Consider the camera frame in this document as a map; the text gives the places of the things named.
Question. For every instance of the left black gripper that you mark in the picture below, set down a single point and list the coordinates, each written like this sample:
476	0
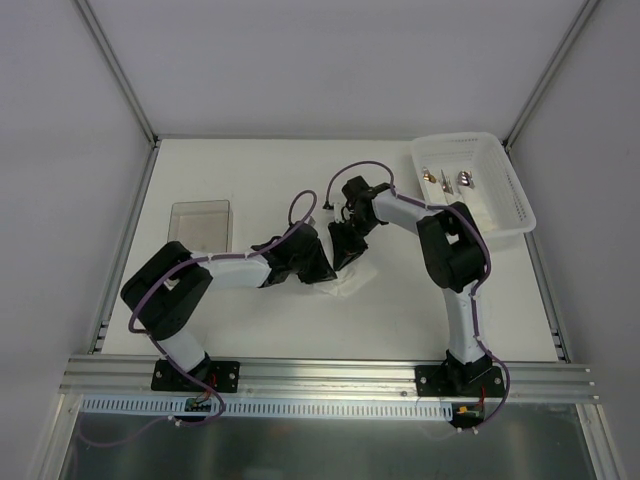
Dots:
310	257

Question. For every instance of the white plastic basket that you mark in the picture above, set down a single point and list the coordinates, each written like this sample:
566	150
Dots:
483	155

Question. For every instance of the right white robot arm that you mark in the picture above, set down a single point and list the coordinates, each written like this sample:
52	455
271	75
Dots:
455	256

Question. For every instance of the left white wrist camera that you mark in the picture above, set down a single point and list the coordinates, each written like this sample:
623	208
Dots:
312	219

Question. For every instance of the white slotted cable duct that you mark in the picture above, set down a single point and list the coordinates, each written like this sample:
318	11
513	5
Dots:
268	408

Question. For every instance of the smoky transparent plastic box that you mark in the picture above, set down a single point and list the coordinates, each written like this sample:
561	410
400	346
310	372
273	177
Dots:
202	226

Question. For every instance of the white paper napkin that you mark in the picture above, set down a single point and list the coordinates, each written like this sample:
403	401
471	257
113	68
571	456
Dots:
349	280

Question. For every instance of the aluminium mounting rail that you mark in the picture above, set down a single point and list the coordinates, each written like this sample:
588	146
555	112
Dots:
538	382

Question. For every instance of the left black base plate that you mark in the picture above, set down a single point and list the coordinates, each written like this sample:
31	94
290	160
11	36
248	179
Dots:
222	376

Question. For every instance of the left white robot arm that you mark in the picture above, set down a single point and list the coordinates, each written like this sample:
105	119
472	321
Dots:
164	293

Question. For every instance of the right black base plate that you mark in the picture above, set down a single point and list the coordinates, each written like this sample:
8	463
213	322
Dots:
441	381

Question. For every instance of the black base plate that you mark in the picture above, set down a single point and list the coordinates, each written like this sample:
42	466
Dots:
222	376
441	381

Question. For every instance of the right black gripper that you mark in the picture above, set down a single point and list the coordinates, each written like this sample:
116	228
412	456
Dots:
345	234

